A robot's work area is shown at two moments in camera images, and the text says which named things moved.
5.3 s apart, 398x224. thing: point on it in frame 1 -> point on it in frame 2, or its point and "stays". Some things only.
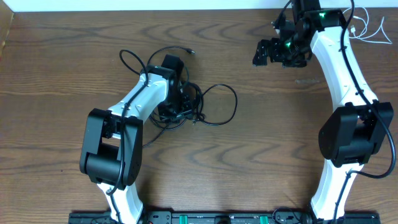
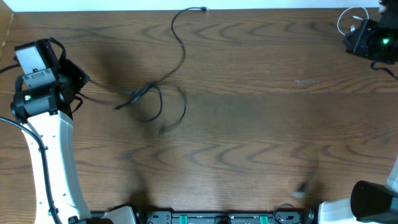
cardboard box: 6,17 stays
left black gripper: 185,104 -> 76,76
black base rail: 222,218 stays
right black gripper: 273,43 -> 359,46
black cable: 219,102 -> 155,84
